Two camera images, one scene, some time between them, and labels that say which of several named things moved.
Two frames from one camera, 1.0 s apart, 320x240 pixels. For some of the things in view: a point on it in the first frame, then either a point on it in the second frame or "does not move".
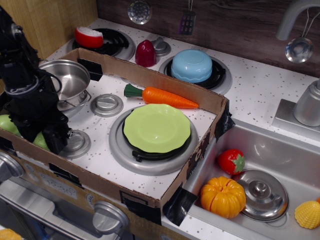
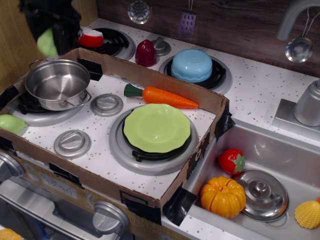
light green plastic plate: x=156 y=128 does not move
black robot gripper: x=39 y=110 -> x=63 y=16
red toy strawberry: x=231 y=161 does not move
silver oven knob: x=108 y=219 does not move
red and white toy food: x=88 y=38 does not move
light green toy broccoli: x=40 y=141 -> x=45 y=44
